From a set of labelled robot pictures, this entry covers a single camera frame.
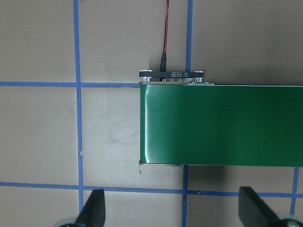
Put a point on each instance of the green conveyor belt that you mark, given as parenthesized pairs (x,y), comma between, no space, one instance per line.
(185,121)

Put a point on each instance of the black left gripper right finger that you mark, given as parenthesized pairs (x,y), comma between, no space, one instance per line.
(253,211)

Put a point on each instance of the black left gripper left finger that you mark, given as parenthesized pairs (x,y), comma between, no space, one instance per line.
(93,212)

